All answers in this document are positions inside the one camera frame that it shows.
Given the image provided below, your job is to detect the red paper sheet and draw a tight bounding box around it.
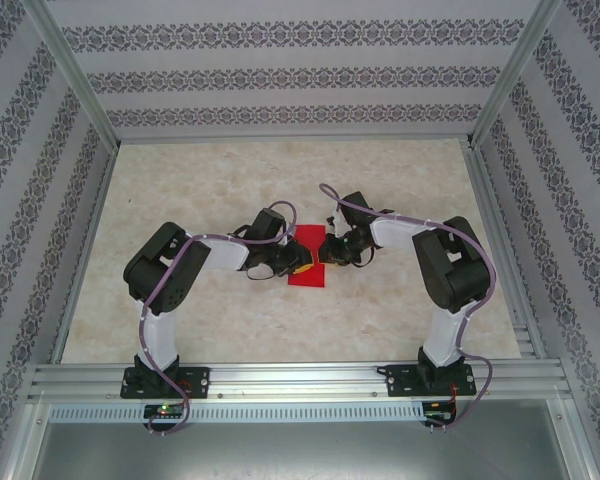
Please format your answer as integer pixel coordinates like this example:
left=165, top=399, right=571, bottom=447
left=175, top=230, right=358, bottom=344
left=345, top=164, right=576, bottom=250
left=286, top=224, right=328, bottom=290

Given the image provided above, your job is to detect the aluminium table side rail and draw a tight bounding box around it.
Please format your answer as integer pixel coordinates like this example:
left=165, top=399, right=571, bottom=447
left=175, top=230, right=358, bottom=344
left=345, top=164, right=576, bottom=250
left=462, top=139, right=549, bottom=361
left=49, top=142, right=122, bottom=365

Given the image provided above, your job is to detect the slotted grey cable duct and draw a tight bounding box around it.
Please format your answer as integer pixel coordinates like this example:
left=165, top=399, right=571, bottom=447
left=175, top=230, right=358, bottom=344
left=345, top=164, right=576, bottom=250
left=48, top=402, right=431, bottom=423

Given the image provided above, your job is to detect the left gripper black cable loop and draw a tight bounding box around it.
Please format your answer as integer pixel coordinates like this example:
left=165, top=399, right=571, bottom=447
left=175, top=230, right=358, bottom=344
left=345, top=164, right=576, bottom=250
left=243, top=263, right=277, bottom=282

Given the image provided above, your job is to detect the aluminium frame post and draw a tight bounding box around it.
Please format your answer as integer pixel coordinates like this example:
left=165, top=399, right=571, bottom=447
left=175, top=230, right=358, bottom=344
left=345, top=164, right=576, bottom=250
left=21, top=0, right=121, bottom=151
left=467, top=0, right=564, bottom=151

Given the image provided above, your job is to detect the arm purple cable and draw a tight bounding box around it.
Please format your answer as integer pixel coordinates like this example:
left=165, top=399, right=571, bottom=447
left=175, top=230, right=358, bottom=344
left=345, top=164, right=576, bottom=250
left=318, top=182, right=492, bottom=434
left=138, top=199, right=300, bottom=436

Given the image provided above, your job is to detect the aluminium frame cross bar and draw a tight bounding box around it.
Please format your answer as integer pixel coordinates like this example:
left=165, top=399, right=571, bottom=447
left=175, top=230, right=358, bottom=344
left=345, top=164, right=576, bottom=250
left=115, top=132, right=476, bottom=147

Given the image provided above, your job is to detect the grey metal sheet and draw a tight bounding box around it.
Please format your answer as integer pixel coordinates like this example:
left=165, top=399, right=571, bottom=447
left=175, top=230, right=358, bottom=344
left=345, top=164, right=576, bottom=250
left=27, top=421, right=581, bottom=480

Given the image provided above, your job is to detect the right gripper black cable loop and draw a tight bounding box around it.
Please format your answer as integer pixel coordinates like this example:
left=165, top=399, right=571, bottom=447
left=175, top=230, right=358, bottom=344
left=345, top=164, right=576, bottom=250
left=348, top=246, right=377, bottom=270

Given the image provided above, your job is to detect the aluminium mounting rail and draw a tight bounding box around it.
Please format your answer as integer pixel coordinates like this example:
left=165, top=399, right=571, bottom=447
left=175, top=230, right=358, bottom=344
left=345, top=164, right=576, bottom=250
left=28, top=362, right=575, bottom=402

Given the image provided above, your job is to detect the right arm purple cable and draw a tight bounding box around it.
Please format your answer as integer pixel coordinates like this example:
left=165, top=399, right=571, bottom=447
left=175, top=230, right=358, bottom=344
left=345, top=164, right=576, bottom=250
left=318, top=182, right=492, bottom=434

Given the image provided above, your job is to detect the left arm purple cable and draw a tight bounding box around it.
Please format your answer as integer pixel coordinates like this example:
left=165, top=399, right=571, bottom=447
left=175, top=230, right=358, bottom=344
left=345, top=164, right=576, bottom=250
left=138, top=199, right=300, bottom=436

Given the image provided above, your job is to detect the gripper black cable loop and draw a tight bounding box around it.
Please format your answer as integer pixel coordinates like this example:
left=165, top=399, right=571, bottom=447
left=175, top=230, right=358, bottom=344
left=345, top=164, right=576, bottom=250
left=243, top=263, right=277, bottom=282
left=348, top=246, right=377, bottom=270

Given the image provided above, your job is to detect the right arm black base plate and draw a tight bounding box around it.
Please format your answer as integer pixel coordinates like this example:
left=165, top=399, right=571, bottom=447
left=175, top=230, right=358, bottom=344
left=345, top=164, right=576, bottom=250
left=383, top=363, right=480, bottom=399

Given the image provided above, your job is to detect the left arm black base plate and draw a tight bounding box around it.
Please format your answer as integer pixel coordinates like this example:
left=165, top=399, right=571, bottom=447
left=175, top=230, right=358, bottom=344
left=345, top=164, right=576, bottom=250
left=120, top=366, right=212, bottom=401

